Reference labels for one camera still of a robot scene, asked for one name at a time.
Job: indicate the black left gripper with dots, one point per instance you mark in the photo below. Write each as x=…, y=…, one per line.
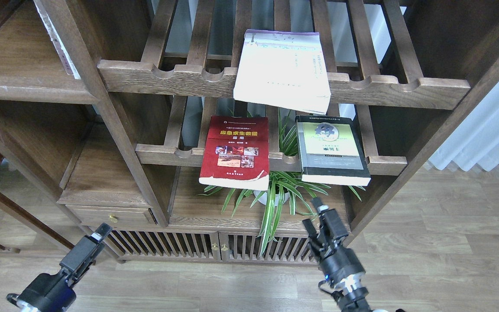
x=54, y=293

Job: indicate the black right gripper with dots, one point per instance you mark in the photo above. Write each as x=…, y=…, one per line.
x=338, y=263

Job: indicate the green and black book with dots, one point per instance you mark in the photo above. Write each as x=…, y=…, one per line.
x=330, y=151

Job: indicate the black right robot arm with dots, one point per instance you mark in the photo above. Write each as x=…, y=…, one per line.
x=347, y=298

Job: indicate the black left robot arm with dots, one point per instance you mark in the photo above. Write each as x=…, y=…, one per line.
x=54, y=293

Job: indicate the white standing book on shelf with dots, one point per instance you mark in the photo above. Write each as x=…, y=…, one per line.
x=55, y=38

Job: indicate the brass drawer knob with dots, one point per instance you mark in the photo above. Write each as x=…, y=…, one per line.
x=113, y=218

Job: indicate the green spider plant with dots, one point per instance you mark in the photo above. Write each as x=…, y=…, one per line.
x=283, y=186

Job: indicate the red paperback book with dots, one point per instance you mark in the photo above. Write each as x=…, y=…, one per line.
x=236, y=153

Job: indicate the dark wooden bookshelf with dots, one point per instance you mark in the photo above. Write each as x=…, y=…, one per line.
x=127, y=139

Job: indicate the white cream paperback book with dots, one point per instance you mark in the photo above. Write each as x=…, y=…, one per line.
x=283, y=69

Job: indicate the white curtain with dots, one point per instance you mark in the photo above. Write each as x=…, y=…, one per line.
x=475, y=142

